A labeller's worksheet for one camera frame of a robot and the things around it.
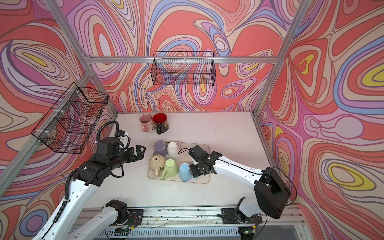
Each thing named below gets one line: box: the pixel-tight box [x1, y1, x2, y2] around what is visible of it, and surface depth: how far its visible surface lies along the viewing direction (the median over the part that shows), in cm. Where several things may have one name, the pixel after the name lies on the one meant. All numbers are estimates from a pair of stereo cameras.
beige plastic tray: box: [147, 140, 211, 184], surface depth 85 cm
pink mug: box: [139, 113, 155, 133], surface depth 103 cm
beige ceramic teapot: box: [148, 154, 166, 178], surface depth 86 cm
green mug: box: [162, 158, 177, 180], surface depth 83 cm
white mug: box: [167, 142, 181, 159], surface depth 91 cm
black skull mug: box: [152, 112, 170, 135], surface depth 104 cm
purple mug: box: [154, 140, 168, 157], surface depth 93 cm
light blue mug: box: [179, 163, 198, 182], surface depth 81 cm
